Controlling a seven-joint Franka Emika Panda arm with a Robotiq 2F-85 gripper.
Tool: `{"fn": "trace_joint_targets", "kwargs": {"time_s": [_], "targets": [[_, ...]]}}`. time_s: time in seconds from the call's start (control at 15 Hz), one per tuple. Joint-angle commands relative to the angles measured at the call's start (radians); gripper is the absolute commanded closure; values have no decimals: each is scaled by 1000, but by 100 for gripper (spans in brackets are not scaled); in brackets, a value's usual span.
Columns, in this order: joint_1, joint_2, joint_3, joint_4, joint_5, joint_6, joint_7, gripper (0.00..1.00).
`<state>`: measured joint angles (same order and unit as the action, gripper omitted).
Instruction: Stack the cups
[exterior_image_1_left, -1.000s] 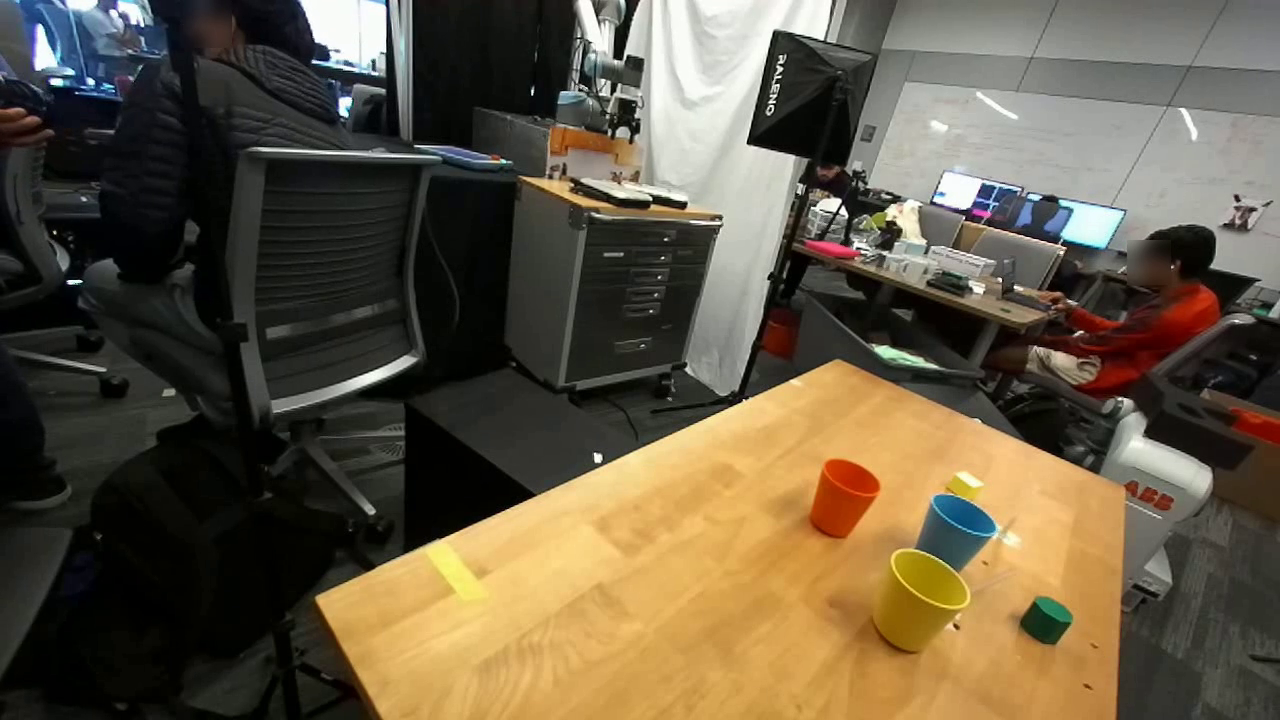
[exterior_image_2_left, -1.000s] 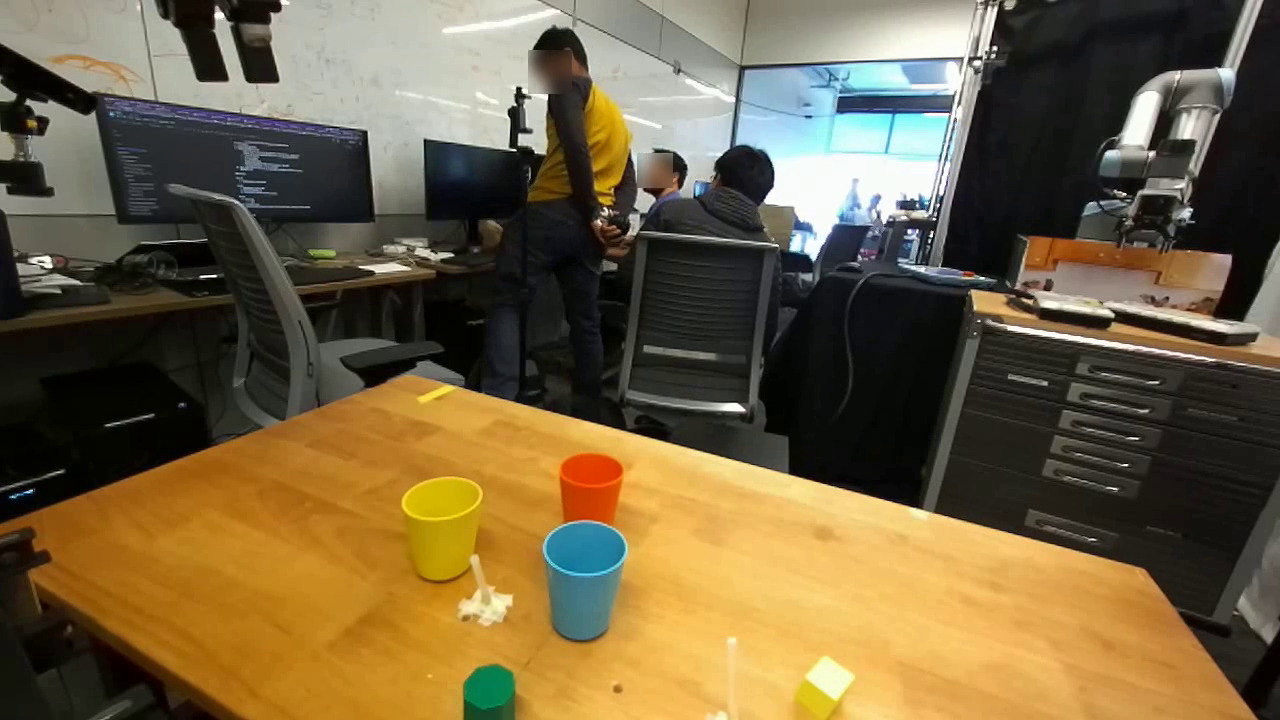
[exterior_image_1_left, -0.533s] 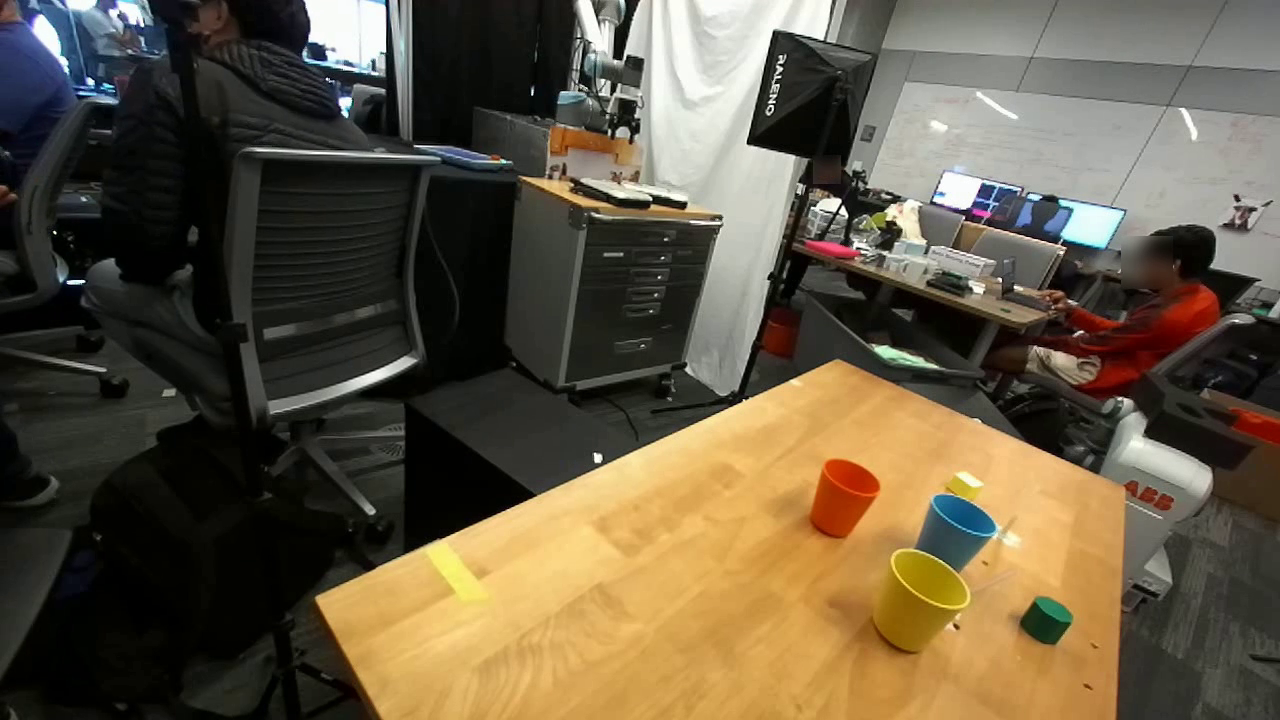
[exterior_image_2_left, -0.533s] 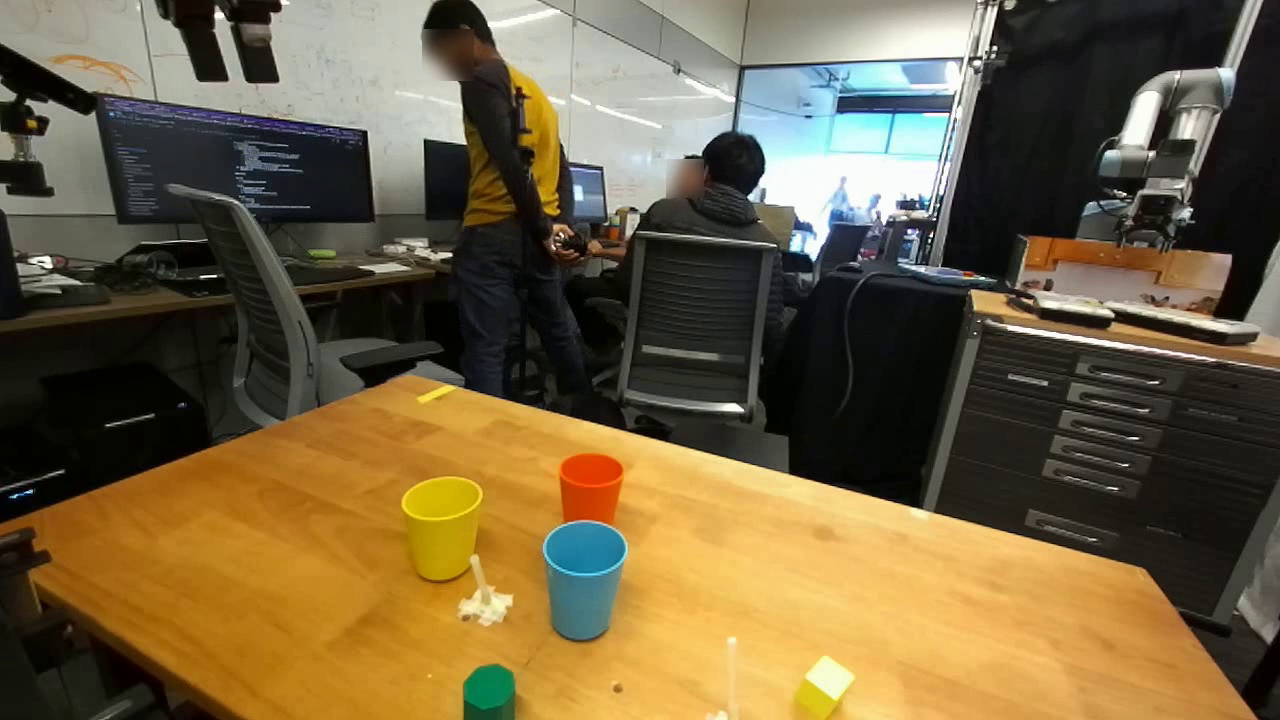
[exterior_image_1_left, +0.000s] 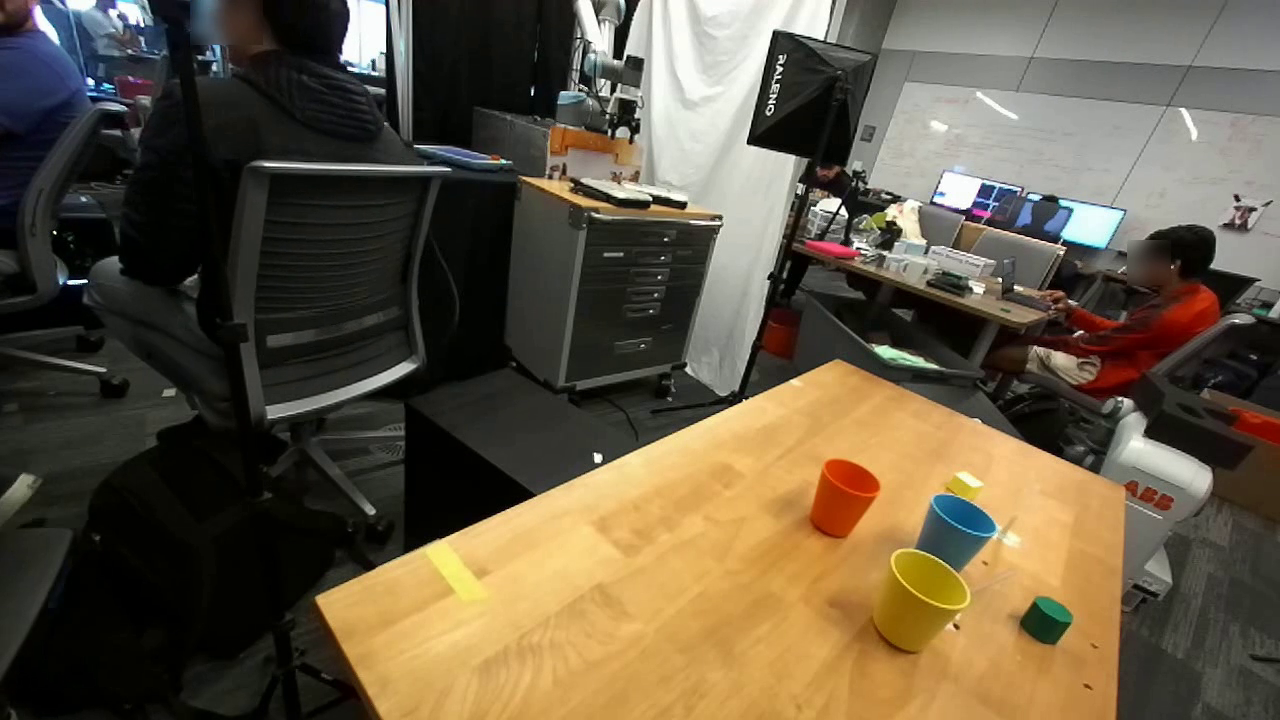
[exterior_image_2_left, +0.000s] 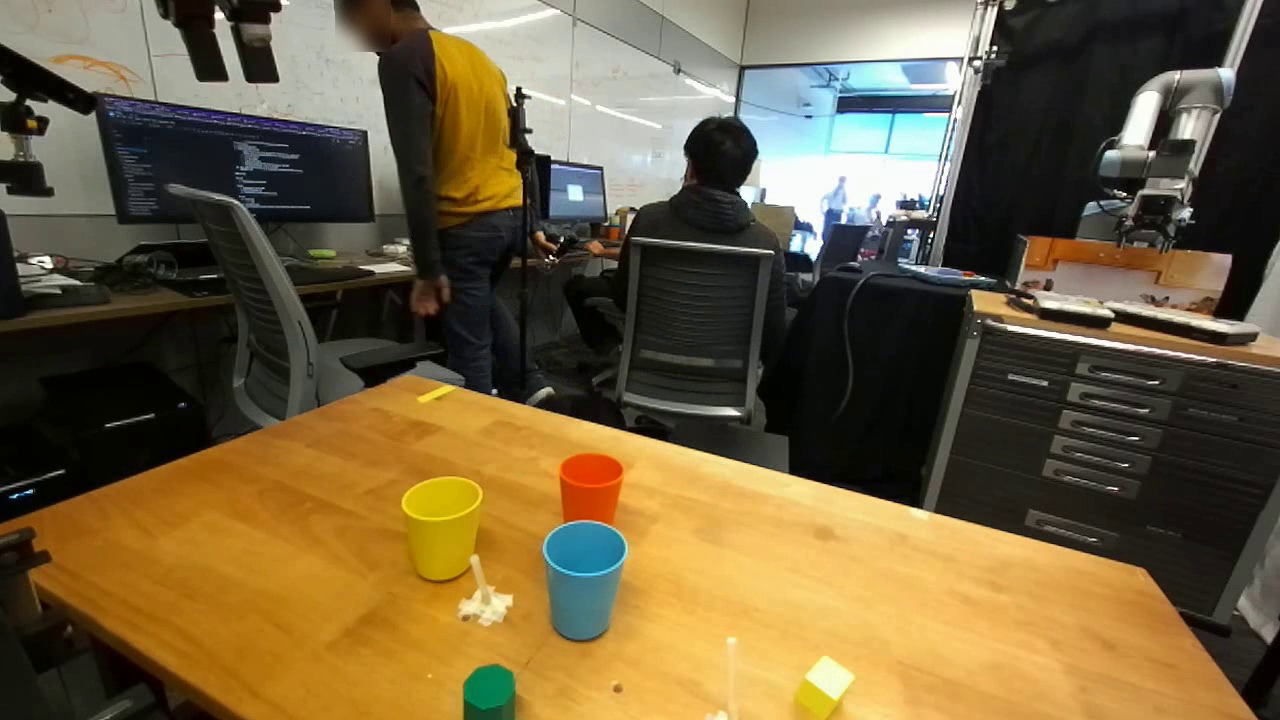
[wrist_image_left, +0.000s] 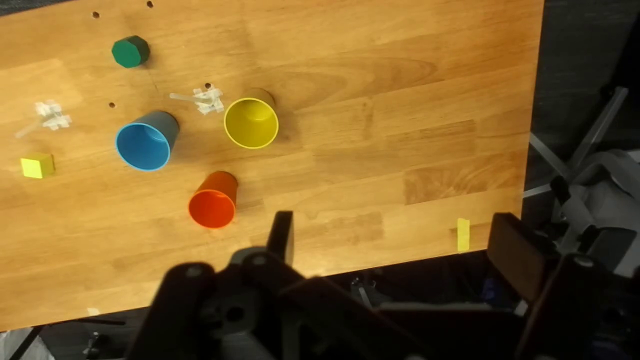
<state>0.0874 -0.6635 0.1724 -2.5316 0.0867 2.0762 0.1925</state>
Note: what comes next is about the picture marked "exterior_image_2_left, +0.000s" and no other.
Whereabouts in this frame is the orange plastic cup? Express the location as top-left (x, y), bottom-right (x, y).
top-left (558, 454), bottom-right (630, 530)

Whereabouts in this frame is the orange cardboard box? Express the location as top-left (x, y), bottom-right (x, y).
top-left (1009, 231), bottom-right (1235, 315)

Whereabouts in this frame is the large computer monitor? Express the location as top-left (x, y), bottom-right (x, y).
top-left (94, 92), bottom-right (381, 227)

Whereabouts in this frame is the small white plastic piece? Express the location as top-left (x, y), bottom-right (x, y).
top-left (456, 553), bottom-right (515, 633)

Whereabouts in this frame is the grey mesh office chair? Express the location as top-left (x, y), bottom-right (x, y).
top-left (612, 231), bottom-right (779, 443)

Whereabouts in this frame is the black computer case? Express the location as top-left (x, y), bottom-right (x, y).
top-left (0, 364), bottom-right (211, 525)

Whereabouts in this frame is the grey high-back office chair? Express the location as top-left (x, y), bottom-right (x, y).
top-left (166, 180), bottom-right (443, 431)

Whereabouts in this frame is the person in yellow shirt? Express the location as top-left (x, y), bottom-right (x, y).
top-left (326, 0), bottom-right (558, 404)

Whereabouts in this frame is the small computer monitor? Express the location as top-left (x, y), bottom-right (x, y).
top-left (541, 157), bottom-right (612, 227)

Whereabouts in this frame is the yellow cube block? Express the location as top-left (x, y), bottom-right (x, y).
top-left (792, 651), bottom-right (862, 720)

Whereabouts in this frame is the blue plastic cup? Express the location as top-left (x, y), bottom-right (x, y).
top-left (535, 517), bottom-right (633, 643)

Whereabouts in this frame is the yellow plastic cup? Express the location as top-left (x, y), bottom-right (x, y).
top-left (395, 472), bottom-right (490, 586)

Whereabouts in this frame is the black keyboard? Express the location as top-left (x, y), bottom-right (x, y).
top-left (1108, 300), bottom-right (1263, 348)
top-left (1018, 294), bottom-right (1119, 331)

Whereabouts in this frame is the green cylinder block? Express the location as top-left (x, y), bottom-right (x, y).
top-left (461, 661), bottom-right (522, 720)

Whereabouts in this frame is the black camera on mount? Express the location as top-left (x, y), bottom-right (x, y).
top-left (0, 42), bottom-right (100, 200)

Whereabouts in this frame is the black draped table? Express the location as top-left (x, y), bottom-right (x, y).
top-left (783, 261), bottom-right (982, 504)

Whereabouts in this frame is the clear plastic stick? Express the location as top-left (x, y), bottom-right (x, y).
top-left (706, 633), bottom-right (746, 720)

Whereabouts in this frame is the grey drawer cabinet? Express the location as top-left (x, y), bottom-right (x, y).
top-left (920, 287), bottom-right (1280, 625)

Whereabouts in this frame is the person in black jacket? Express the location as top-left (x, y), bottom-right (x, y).
top-left (564, 112), bottom-right (792, 404)

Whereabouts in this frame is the wooden office desk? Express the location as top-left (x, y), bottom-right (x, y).
top-left (0, 258), bottom-right (415, 341)

